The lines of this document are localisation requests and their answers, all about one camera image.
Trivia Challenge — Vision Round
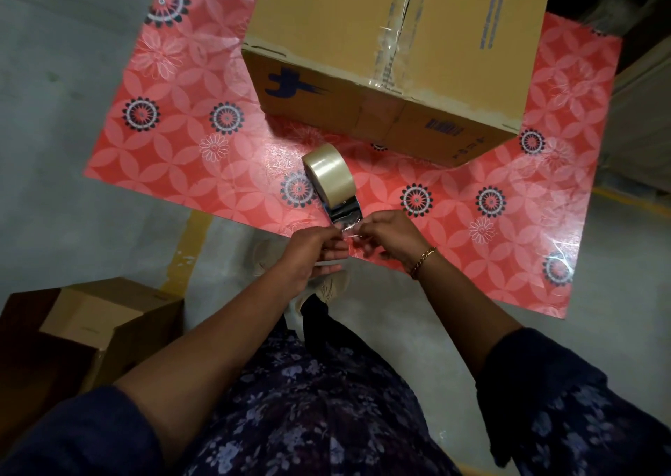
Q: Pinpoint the open empty cardboard box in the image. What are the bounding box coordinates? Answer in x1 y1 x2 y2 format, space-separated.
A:
0 277 185 442

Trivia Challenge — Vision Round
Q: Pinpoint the gold chain bracelet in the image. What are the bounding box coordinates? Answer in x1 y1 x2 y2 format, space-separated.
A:
408 246 437 281

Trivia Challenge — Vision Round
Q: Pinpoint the tape dispenser with clear tape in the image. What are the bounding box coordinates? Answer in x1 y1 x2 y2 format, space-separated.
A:
301 143 363 236

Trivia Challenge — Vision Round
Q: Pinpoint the red floral patterned table cover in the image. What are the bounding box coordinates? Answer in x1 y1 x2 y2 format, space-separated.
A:
84 0 623 320

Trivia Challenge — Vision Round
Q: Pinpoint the dark floral dress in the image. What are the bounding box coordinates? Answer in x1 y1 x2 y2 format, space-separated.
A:
0 295 671 476

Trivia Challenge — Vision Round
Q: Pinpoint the beige shoe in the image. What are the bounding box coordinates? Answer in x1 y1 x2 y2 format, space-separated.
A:
313 269 351 304

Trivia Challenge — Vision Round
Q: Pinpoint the person's right hand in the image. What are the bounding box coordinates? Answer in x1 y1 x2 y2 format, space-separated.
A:
348 209 432 274

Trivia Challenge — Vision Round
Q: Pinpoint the person's left forearm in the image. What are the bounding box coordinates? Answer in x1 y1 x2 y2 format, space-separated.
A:
113 261 310 466

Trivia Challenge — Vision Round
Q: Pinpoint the person's left hand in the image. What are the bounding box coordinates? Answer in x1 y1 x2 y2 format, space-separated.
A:
277 225 351 297

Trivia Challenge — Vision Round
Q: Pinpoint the person's right forearm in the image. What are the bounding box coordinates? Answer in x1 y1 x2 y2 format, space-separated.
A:
417 253 525 379

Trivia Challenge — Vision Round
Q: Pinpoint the large taped cardboard box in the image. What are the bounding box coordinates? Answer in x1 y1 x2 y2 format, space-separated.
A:
241 0 555 168

